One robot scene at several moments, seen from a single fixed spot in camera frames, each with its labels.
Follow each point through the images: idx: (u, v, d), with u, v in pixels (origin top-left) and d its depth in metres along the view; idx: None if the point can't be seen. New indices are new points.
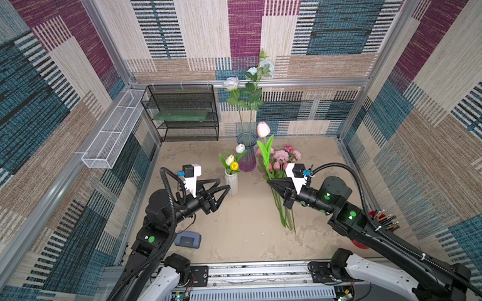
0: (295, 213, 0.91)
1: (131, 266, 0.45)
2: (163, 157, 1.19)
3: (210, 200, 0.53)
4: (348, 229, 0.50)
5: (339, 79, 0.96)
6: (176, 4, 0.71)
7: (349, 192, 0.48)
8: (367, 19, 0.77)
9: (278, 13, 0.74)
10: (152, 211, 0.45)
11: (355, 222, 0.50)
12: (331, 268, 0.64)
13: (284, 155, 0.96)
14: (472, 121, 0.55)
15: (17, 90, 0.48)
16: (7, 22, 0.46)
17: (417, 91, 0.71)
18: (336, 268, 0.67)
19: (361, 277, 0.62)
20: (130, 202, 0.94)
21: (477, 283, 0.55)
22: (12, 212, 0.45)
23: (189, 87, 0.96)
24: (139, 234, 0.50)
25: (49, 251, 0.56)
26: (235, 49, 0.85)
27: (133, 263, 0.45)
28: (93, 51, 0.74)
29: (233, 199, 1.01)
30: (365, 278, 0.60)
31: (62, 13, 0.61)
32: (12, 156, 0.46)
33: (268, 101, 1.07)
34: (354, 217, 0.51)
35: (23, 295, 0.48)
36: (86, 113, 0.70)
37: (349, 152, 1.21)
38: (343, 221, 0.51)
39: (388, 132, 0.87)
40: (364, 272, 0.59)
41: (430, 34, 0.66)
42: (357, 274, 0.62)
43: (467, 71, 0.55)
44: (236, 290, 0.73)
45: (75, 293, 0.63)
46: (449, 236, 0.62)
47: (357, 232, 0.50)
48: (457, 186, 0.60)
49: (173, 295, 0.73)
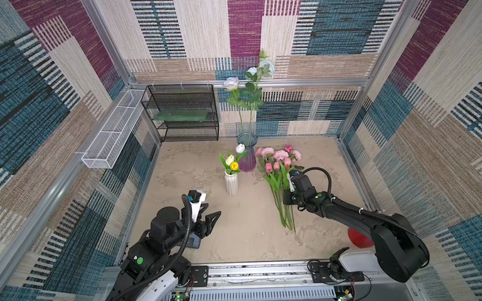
0: (295, 213, 0.91)
1: (120, 286, 0.45)
2: (163, 157, 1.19)
3: (208, 225, 0.59)
4: (315, 209, 0.65)
5: (339, 79, 0.96)
6: (176, 4, 0.71)
7: (305, 179, 0.70)
8: (367, 19, 0.77)
9: (278, 13, 0.74)
10: (156, 224, 0.46)
11: (318, 200, 0.63)
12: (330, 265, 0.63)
13: (284, 154, 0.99)
14: (472, 121, 0.55)
15: (17, 90, 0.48)
16: (7, 22, 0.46)
17: (417, 91, 0.71)
18: (334, 264, 0.68)
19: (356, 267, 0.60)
20: (130, 203, 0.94)
21: (477, 283, 0.55)
22: (12, 213, 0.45)
23: (189, 86, 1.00)
24: (129, 252, 0.48)
25: (49, 251, 0.56)
26: (235, 49, 0.85)
27: (122, 283, 0.45)
28: (93, 52, 0.74)
29: (233, 199, 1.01)
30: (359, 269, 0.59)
31: (61, 13, 0.60)
32: (12, 156, 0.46)
33: (268, 101, 1.07)
34: (318, 197, 0.65)
35: (23, 295, 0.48)
36: (86, 113, 0.70)
37: (349, 152, 1.21)
38: (310, 200, 0.67)
39: (388, 132, 0.87)
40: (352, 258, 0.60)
41: (430, 34, 0.66)
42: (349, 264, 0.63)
43: (467, 71, 0.55)
44: (236, 290, 0.73)
45: (75, 293, 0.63)
46: (449, 236, 0.62)
47: (321, 209, 0.64)
48: (457, 186, 0.60)
49: (173, 295, 0.73)
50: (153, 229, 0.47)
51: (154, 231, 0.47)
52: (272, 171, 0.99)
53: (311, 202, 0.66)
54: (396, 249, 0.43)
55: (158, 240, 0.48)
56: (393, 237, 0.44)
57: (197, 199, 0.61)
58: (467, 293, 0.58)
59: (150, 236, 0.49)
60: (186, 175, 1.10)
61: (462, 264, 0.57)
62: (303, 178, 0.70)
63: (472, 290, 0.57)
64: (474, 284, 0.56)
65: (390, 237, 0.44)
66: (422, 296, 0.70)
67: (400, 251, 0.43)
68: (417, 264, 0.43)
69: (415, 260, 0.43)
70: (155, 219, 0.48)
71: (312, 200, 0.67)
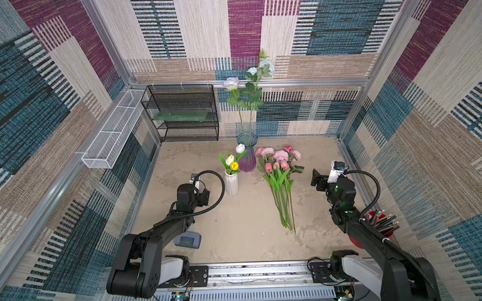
0: (296, 213, 0.91)
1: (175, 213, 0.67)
2: (163, 157, 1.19)
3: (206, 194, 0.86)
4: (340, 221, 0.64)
5: (339, 79, 0.96)
6: (176, 4, 0.71)
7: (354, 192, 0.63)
8: (368, 19, 0.77)
9: (278, 13, 0.74)
10: (183, 192, 0.69)
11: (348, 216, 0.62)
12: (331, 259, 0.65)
13: (284, 155, 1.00)
14: (472, 121, 0.55)
15: (17, 90, 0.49)
16: (7, 22, 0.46)
17: (417, 91, 0.71)
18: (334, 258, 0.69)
19: (353, 273, 0.61)
20: (130, 202, 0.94)
21: (477, 283, 0.55)
22: (12, 212, 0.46)
23: (189, 86, 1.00)
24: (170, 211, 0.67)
25: (49, 251, 0.56)
26: (235, 49, 0.85)
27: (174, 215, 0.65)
28: (93, 52, 0.74)
29: (233, 199, 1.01)
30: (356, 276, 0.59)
31: (62, 13, 0.61)
32: (12, 156, 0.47)
33: (268, 101, 1.07)
34: (349, 212, 0.64)
35: (23, 295, 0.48)
36: (86, 113, 0.70)
37: (349, 152, 1.21)
38: (339, 212, 0.66)
39: (388, 132, 0.87)
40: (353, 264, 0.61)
41: (431, 34, 0.66)
42: (349, 268, 0.63)
43: (468, 71, 0.55)
44: (236, 290, 0.73)
45: (75, 293, 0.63)
46: (449, 236, 0.62)
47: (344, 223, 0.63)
48: (457, 186, 0.60)
49: (173, 295, 0.73)
50: (180, 195, 0.69)
51: (181, 197, 0.69)
52: (272, 172, 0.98)
53: (339, 214, 0.65)
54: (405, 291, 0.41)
55: (185, 202, 0.70)
56: (405, 279, 0.41)
57: (196, 177, 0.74)
58: (467, 293, 0.58)
59: (177, 201, 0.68)
60: (186, 175, 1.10)
61: (462, 264, 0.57)
62: (349, 189, 0.63)
63: (472, 290, 0.57)
64: (474, 283, 0.56)
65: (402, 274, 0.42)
66: None
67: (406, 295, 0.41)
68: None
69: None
70: (181, 189, 0.70)
71: (340, 213, 0.65)
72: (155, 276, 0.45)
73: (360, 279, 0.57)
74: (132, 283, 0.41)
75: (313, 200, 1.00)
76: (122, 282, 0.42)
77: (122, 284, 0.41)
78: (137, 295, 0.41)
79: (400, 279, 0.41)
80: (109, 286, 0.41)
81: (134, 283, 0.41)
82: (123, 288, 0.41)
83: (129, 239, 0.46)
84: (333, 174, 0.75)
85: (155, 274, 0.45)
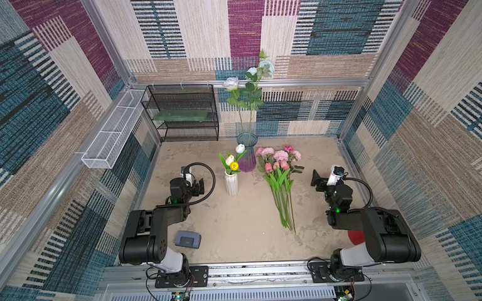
0: (296, 213, 0.91)
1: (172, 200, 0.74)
2: (163, 157, 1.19)
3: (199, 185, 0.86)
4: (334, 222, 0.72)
5: (339, 79, 0.96)
6: (176, 4, 0.71)
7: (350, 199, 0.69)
8: (368, 19, 0.77)
9: (278, 13, 0.74)
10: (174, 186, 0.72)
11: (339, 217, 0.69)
12: (331, 258, 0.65)
13: (283, 155, 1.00)
14: (472, 121, 0.55)
15: (17, 90, 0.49)
16: (7, 22, 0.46)
17: (417, 91, 0.71)
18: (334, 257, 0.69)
19: (352, 263, 0.61)
20: (130, 203, 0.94)
21: (477, 283, 0.55)
22: (12, 213, 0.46)
23: (189, 86, 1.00)
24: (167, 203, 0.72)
25: (49, 251, 0.56)
26: (235, 49, 0.85)
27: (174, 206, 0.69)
28: (93, 52, 0.74)
29: (233, 199, 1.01)
30: (356, 264, 0.60)
31: (62, 13, 0.61)
32: (12, 156, 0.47)
33: (268, 101, 1.07)
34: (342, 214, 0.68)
35: (23, 295, 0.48)
36: (86, 113, 0.70)
37: (349, 152, 1.21)
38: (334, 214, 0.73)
39: (388, 132, 0.87)
40: (349, 252, 0.63)
41: (431, 34, 0.66)
42: (348, 259, 0.63)
43: (468, 71, 0.55)
44: (236, 290, 0.73)
45: (75, 293, 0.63)
46: (449, 236, 0.62)
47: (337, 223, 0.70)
48: (457, 186, 0.60)
49: (173, 295, 0.73)
50: (172, 190, 0.72)
51: (174, 192, 0.72)
52: (272, 172, 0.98)
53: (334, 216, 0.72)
54: (378, 227, 0.48)
55: (179, 195, 0.73)
56: (378, 219, 0.49)
57: (186, 170, 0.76)
58: (467, 293, 0.58)
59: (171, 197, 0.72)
60: None
61: (462, 264, 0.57)
62: (346, 195, 0.69)
63: (472, 290, 0.57)
64: (474, 284, 0.56)
65: (374, 215, 0.50)
66: (422, 296, 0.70)
67: (381, 227, 0.48)
68: (402, 256, 0.44)
69: (401, 251, 0.44)
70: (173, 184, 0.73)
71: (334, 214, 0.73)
72: (161, 241, 0.47)
73: (358, 264, 0.60)
74: (144, 249, 0.45)
75: (313, 200, 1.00)
76: (133, 249, 0.45)
77: (133, 251, 0.45)
78: (150, 259, 0.45)
79: (373, 217, 0.49)
80: (122, 257, 0.44)
81: (145, 248, 0.45)
82: (135, 255, 0.45)
83: (135, 212, 0.50)
84: (331, 179, 0.83)
85: (164, 241, 0.48)
